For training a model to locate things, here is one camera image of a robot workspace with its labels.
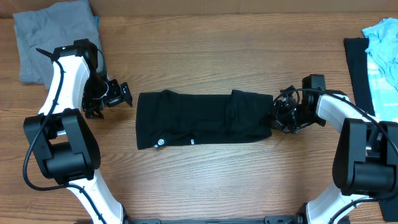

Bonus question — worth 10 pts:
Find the black t-shirt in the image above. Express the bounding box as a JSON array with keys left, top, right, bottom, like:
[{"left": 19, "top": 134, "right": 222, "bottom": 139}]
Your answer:
[{"left": 136, "top": 90, "right": 273, "bottom": 150}]

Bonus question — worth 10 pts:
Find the black garment at right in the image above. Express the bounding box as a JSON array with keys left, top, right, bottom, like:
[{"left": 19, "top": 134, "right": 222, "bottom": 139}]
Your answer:
[{"left": 343, "top": 37, "right": 398, "bottom": 222}]

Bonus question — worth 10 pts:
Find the light blue t-shirt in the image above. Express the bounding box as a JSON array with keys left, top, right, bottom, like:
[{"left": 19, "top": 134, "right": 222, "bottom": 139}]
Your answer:
[{"left": 362, "top": 17, "right": 397, "bottom": 122}]

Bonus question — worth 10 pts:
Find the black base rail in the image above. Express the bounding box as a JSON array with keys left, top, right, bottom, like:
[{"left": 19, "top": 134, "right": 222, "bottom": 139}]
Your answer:
[{"left": 127, "top": 215, "right": 296, "bottom": 224}]

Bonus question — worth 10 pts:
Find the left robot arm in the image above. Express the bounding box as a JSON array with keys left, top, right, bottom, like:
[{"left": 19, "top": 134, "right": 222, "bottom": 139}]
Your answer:
[{"left": 22, "top": 39, "right": 132, "bottom": 223}]

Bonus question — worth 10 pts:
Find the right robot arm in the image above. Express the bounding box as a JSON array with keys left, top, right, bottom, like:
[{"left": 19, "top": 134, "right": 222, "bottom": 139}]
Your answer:
[{"left": 266, "top": 74, "right": 397, "bottom": 224}]

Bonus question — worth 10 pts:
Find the folded grey cloth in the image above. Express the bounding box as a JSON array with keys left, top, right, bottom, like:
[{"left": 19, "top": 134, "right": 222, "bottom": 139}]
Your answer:
[{"left": 13, "top": 1, "right": 101, "bottom": 89}]

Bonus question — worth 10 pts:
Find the blue cloth under grey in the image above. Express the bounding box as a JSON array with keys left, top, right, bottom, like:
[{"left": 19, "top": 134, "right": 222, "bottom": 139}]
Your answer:
[{"left": 94, "top": 16, "right": 100, "bottom": 30}]

